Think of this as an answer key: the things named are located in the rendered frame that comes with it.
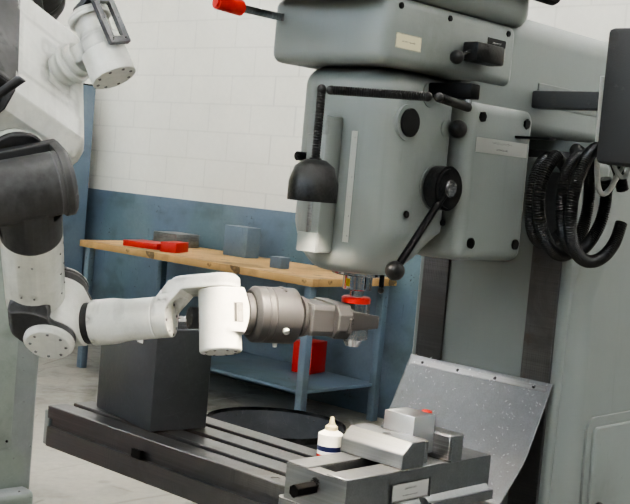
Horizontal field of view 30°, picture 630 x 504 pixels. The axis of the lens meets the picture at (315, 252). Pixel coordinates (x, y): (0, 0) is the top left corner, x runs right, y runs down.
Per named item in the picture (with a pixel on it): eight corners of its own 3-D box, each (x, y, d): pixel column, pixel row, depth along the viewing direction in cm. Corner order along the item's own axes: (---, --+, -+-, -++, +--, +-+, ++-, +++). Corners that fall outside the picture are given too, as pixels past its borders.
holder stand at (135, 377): (149, 432, 212) (157, 323, 211) (95, 406, 230) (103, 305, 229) (206, 428, 220) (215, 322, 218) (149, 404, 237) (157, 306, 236)
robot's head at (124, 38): (77, 69, 171) (103, 42, 166) (56, 18, 173) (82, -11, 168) (112, 67, 176) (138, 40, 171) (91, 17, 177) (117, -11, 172)
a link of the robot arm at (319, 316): (356, 295, 183) (286, 290, 178) (350, 356, 183) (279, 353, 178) (322, 285, 194) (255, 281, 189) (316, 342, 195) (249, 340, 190)
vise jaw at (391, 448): (401, 470, 172) (404, 443, 172) (339, 451, 180) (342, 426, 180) (426, 465, 176) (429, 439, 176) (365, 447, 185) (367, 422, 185)
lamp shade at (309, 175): (280, 198, 166) (284, 154, 166) (295, 199, 173) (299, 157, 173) (329, 203, 164) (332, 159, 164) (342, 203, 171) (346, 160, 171)
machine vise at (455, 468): (349, 532, 163) (356, 454, 162) (274, 504, 173) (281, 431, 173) (495, 498, 188) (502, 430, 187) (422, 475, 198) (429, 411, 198)
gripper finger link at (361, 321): (375, 331, 189) (341, 330, 187) (377, 312, 189) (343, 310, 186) (380, 333, 188) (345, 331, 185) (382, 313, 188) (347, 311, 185)
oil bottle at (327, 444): (327, 488, 185) (333, 420, 184) (308, 482, 187) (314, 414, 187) (344, 485, 188) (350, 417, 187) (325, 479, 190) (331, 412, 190)
